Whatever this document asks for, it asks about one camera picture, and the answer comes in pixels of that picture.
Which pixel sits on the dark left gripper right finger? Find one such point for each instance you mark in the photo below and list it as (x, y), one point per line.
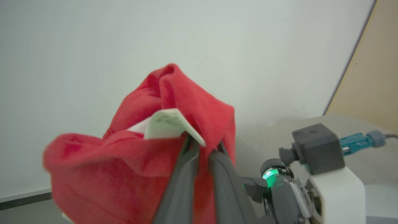
(228, 193)

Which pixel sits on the right gripper white dark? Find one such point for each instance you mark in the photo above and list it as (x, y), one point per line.
(339, 199)

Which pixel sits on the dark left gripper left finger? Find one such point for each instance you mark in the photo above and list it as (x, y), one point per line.
(180, 189)

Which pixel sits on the red fleece garment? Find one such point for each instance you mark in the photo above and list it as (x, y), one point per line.
(124, 168)

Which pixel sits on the grey fabric sofa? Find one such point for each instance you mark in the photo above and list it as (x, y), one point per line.
(357, 124)

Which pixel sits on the black and white baseboard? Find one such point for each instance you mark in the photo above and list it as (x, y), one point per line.
(25, 199)

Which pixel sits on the beige wooden board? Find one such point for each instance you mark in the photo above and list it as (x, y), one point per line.
(370, 74)

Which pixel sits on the dark grey wrist camera box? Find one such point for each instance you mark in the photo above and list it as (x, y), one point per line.
(320, 149)

